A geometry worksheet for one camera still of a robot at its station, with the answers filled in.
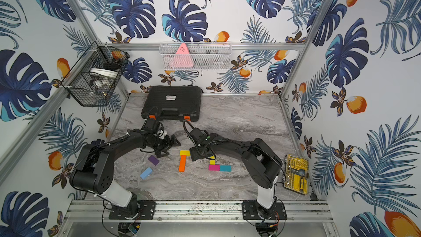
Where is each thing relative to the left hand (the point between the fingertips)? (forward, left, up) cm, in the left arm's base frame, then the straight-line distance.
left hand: (175, 146), depth 89 cm
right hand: (-2, -13, -3) cm, 13 cm away
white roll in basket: (+22, +33, +30) cm, 50 cm away
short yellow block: (0, -5, -6) cm, 8 cm away
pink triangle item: (+37, -1, +29) cm, 47 cm away
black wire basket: (+21, +43, +26) cm, 54 cm away
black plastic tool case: (+32, +8, 0) cm, 33 cm away
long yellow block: (-6, -21, -4) cm, 22 cm away
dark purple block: (-6, +12, -7) cm, 15 cm away
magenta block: (-8, -22, -6) cm, 24 cm away
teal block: (-8, -28, -6) cm, 30 cm away
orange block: (-7, -4, -7) cm, 11 cm away
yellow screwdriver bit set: (-11, -63, -2) cm, 64 cm away
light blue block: (-13, +13, -6) cm, 20 cm away
